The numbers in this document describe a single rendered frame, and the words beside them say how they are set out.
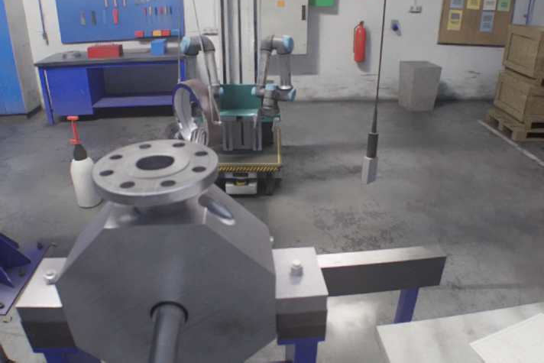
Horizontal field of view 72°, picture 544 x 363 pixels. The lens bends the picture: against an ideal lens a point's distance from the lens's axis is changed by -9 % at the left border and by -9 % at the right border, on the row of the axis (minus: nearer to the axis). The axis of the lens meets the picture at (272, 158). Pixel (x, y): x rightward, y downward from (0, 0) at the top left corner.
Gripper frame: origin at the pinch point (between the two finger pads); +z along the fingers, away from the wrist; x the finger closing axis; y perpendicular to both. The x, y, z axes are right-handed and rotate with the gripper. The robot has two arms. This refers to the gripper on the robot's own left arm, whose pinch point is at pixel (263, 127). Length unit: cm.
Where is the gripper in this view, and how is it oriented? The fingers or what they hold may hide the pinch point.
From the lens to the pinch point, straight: 297.8
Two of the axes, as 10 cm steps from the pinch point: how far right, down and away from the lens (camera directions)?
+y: -0.7, 0.2, -10.0
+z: -1.7, 9.9, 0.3
